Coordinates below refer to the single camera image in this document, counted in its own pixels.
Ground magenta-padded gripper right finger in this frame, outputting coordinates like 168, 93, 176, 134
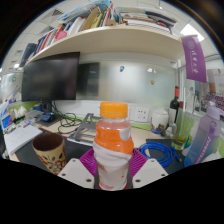
128, 148, 169, 190

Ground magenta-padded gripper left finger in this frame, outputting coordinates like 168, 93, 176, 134
57, 148, 101, 190

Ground orange-capped drink bottle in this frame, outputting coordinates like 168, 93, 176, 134
92, 101, 135, 192

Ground purple water bottle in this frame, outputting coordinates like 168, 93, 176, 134
183, 101, 223, 168

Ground floral paper cup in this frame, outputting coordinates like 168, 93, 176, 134
31, 132, 67, 176

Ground white ceramic jar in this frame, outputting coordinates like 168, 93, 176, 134
150, 108, 170, 135

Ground green drinking glass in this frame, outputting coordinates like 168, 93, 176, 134
171, 108, 195, 151

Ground small blue box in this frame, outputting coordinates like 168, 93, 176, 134
39, 112, 56, 123

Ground open white notebook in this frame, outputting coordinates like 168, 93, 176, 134
3, 123, 44, 157

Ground dark wine bottle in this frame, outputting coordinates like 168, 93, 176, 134
168, 85, 181, 126

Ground black computer monitor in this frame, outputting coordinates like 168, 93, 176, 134
21, 51, 81, 113

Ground group photo poster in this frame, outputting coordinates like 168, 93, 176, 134
201, 68, 224, 113

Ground purple hanging banner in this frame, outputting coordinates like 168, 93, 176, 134
180, 35, 208, 84

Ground shelf with books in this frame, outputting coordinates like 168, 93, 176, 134
18, 1, 184, 69

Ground coiled blue cable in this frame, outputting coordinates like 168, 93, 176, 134
138, 141, 183, 168

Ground black tangled cables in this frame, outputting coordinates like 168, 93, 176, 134
49, 101, 83, 136

